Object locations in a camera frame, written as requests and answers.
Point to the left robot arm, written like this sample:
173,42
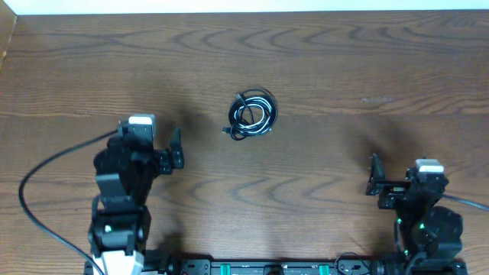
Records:
125,171

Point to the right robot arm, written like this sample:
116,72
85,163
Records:
427,236

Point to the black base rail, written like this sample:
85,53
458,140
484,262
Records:
154,262

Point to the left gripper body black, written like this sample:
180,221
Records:
164,160

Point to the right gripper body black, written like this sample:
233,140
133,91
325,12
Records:
393,192

